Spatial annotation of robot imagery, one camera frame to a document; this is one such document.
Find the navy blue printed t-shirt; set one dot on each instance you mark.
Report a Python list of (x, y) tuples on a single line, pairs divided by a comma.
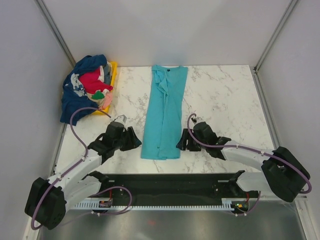
[(75, 103)]

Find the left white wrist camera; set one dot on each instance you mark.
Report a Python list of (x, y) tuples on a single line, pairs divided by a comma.
[(120, 119)]

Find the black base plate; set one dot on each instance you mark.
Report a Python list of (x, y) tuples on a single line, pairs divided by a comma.
[(171, 189)]

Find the yellow plastic bin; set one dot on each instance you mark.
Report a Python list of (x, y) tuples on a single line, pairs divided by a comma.
[(111, 85)]

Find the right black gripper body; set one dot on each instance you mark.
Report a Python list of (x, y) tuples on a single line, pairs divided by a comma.
[(194, 133)]

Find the left aluminium frame post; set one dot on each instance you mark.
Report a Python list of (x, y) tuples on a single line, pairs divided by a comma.
[(55, 30)]

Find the right aluminium frame post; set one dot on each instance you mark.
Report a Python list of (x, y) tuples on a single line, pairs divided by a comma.
[(275, 34)]

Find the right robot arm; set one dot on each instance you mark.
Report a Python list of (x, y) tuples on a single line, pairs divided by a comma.
[(278, 171)]

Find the teal t-shirt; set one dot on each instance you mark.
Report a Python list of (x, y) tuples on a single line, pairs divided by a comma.
[(163, 124)]

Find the aluminium frame post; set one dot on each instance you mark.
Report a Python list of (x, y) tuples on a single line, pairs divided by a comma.
[(275, 34), (55, 30)]

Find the magenta red t-shirt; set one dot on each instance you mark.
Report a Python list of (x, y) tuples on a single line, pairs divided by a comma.
[(92, 82)]

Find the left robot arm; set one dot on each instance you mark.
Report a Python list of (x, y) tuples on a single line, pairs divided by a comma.
[(50, 199)]

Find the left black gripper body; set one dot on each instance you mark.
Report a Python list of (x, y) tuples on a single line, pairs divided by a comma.
[(117, 143)]

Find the white slotted cable duct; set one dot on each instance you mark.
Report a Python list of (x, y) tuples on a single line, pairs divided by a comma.
[(98, 205)]

